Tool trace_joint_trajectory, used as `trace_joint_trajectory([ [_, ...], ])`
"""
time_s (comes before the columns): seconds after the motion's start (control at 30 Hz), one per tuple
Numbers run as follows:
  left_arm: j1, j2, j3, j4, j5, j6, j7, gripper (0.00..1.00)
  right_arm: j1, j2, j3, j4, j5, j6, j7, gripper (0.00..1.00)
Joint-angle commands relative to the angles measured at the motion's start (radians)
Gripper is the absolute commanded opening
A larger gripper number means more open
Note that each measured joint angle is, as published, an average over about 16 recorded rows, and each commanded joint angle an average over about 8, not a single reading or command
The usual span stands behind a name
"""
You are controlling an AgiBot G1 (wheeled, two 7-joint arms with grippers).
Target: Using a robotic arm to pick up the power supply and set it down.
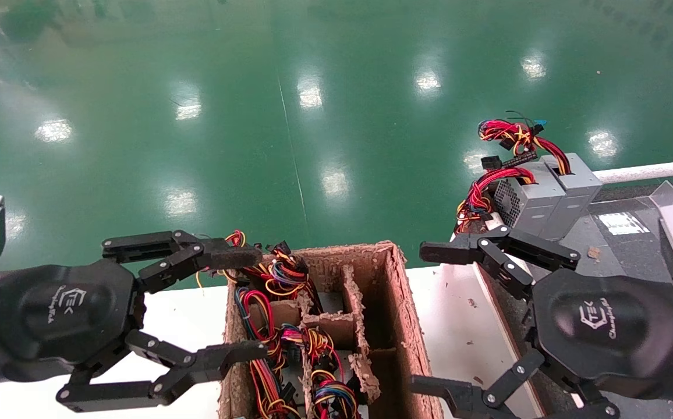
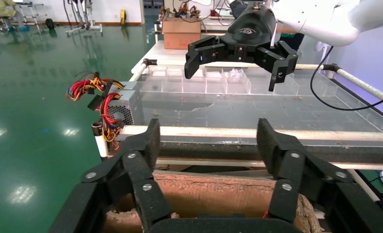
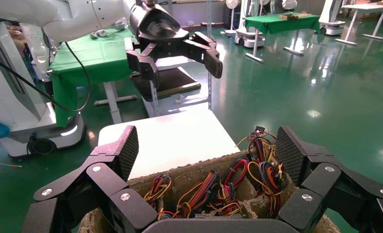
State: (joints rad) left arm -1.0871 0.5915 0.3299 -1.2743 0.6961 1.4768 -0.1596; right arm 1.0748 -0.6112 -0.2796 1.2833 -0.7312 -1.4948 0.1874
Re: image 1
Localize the grey power supply with grille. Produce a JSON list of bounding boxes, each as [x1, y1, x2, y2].
[[456, 152, 567, 240]]

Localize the brown divided cardboard box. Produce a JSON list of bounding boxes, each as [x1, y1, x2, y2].
[[218, 240, 443, 419]]

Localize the grey power supply red wires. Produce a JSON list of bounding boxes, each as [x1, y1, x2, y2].
[[478, 111, 604, 242]]

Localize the power supply with colourful wires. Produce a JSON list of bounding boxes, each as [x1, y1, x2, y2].
[[196, 230, 343, 315], [299, 327, 366, 419], [235, 288, 299, 419]]

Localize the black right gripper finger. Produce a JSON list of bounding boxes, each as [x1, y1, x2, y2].
[[420, 224, 582, 300]]

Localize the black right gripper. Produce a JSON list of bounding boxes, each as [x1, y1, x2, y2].
[[411, 269, 673, 419]]

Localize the white printed label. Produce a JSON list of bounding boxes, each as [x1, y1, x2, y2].
[[597, 212, 635, 235]]

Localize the clear plastic sheet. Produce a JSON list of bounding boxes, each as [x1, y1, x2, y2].
[[651, 180, 673, 209]]

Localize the white round pipe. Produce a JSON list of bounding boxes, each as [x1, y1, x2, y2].
[[594, 158, 673, 184]]

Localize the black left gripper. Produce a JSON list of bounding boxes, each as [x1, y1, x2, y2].
[[0, 259, 146, 383]]

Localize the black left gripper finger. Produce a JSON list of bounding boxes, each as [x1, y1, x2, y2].
[[56, 331, 268, 413], [102, 230, 263, 293]]

